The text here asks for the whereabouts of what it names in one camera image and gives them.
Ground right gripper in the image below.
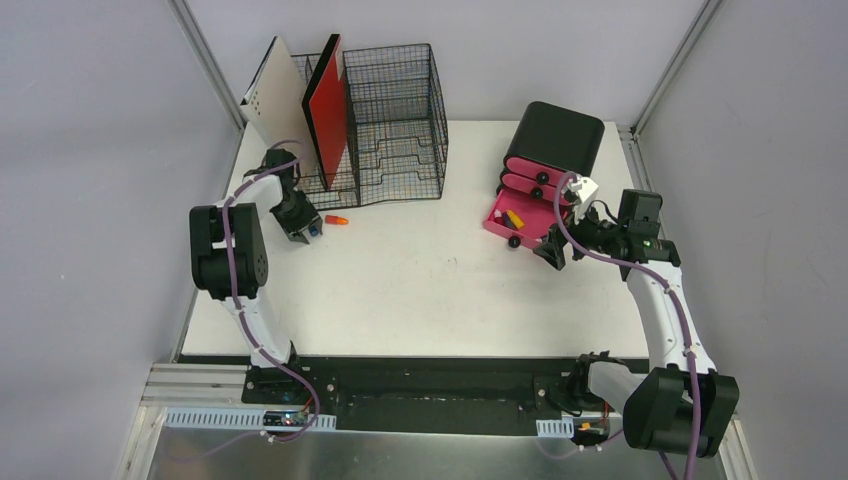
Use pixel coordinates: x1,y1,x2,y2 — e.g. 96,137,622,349
533,196,626,270

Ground orange red highlighter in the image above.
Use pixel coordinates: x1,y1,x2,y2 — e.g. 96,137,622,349
324,215,349,225

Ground yellow highlighter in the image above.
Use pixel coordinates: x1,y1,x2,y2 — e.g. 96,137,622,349
505,210,525,231

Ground black pink drawer unit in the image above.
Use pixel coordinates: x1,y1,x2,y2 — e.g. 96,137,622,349
482,101,605,249

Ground red A4 folder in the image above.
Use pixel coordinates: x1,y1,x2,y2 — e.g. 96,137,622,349
302,33,348,191

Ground white A4 folder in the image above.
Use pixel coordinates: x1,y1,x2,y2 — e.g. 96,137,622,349
240,36,318,176

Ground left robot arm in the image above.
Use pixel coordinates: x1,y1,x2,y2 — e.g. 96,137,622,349
189,146,323,368

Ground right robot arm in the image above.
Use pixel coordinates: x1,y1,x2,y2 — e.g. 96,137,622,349
534,189,740,458

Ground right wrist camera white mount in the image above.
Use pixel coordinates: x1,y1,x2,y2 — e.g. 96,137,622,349
562,174,599,217

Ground black wire mesh desk organizer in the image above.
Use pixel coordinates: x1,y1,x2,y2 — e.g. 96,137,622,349
283,43,449,211

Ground black mounting base plate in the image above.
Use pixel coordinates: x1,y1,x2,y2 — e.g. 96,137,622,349
241,356,647,439

